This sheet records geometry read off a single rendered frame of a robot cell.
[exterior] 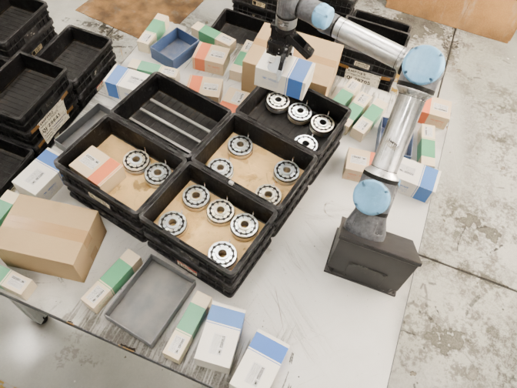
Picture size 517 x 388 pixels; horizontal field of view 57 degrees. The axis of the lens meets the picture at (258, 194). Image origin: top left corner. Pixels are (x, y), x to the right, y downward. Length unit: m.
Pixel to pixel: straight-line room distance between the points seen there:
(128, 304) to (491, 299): 1.94
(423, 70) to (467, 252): 1.67
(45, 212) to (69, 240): 0.15
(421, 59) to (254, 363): 1.07
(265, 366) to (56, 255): 0.80
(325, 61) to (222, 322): 1.26
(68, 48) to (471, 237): 2.64
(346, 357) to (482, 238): 1.53
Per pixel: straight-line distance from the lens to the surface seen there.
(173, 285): 1.80
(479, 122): 3.64
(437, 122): 2.41
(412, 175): 2.09
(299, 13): 1.64
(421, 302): 2.73
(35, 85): 2.84
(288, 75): 1.82
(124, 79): 2.32
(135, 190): 1.87
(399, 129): 1.51
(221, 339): 1.64
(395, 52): 1.67
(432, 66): 1.50
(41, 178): 2.04
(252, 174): 1.89
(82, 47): 3.17
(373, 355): 1.80
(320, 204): 2.00
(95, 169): 1.86
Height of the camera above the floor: 2.37
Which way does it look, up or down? 57 degrees down
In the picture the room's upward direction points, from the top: 7 degrees clockwise
